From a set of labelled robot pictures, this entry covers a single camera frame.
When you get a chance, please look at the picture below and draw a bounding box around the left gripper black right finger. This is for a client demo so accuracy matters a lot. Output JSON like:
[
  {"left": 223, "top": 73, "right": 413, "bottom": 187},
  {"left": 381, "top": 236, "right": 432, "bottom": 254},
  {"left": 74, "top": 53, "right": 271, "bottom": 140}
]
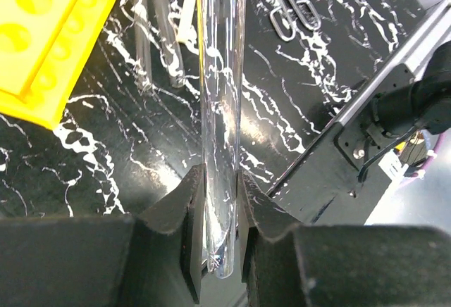
[{"left": 237, "top": 172, "right": 450, "bottom": 306}]

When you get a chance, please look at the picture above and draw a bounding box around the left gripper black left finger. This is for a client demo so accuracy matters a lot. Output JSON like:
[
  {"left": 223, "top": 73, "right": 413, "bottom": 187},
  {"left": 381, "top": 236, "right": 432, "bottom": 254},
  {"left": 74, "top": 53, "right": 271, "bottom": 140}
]
[{"left": 1, "top": 165, "right": 204, "bottom": 306}]

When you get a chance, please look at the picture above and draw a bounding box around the yellow plastic test tube rack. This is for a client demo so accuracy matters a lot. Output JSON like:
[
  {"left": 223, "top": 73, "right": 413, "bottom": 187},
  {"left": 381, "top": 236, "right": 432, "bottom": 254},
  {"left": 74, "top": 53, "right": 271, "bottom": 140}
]
[{"left": 1, "top": 0, "right": 116, "bottom": 130}]

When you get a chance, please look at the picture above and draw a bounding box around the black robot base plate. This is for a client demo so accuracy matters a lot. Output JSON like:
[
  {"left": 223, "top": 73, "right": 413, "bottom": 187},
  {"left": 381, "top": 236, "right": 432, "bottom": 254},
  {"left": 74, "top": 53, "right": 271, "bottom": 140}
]
[{"left": 268, "top": 63, "right": 414, "bottom": 225}]

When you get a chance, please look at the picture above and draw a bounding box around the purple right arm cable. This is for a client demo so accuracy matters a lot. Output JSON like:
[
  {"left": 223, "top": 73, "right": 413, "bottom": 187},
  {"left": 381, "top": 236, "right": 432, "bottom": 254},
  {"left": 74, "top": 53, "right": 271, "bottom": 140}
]
[{"left": 419, "top": 134, "right": 451, "bottom": 181}]

